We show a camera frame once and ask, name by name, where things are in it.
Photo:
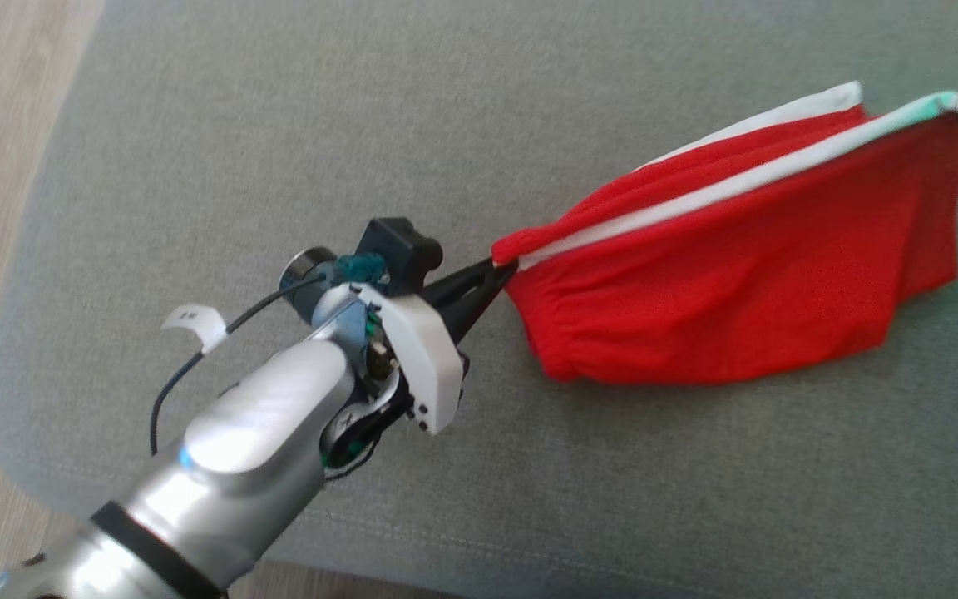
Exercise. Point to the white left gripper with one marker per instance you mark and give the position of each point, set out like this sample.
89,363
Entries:
425,358

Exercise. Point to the red shirt with white trim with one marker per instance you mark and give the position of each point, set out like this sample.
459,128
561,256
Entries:
737,283

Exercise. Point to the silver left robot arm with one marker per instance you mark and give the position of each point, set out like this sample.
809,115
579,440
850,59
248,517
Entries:
238,433

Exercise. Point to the large grey sofa seat cushion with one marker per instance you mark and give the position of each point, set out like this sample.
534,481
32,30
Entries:
279,125

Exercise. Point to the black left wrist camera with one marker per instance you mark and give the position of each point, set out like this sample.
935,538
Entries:
400,249

